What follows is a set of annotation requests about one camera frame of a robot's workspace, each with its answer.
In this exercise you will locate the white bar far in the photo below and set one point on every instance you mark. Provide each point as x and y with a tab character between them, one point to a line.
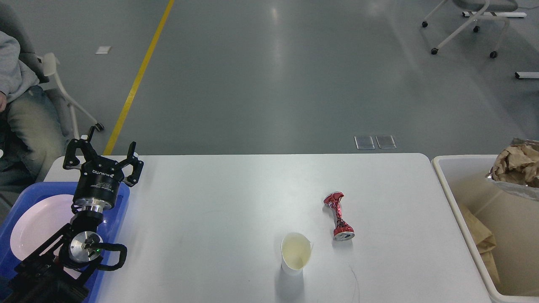
512	15

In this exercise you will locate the left floor plate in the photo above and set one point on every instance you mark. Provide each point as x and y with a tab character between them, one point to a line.
364	143

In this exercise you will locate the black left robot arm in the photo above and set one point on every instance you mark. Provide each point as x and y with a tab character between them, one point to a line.
57	271

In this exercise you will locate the seated person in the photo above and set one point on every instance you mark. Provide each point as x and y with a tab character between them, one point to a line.
30	114

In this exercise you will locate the brown paper wad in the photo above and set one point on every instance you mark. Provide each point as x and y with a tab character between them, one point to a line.
517	164

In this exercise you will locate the grey office chair left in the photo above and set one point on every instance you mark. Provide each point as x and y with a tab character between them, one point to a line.
45	68

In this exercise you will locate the large brown paper bag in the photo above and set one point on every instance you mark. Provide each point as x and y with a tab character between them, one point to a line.
484	241

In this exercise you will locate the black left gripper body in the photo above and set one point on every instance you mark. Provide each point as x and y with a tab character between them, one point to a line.
98	186

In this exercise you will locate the right floor plate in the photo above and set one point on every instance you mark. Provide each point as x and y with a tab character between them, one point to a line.
386	142

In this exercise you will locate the white bar on floor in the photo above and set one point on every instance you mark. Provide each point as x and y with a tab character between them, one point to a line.
526	75

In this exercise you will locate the floor plate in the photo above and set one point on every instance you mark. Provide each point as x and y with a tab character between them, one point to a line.
386	142
364	143

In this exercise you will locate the white plastic bin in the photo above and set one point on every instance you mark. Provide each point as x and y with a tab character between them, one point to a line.
512	219

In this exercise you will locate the silver foil wrapper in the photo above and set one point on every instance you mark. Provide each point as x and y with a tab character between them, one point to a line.
518	190

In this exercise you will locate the pink plate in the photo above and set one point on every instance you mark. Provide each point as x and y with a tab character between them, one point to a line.
39	222

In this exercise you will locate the white paper cup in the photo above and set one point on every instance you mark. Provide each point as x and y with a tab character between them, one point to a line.
296	250

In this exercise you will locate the crushed red can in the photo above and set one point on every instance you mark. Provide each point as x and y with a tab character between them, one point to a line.
342	231

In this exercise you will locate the white floor tag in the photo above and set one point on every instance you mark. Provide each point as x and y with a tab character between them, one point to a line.
103	49

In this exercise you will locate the white rolling chair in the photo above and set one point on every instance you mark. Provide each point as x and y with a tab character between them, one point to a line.
481	6

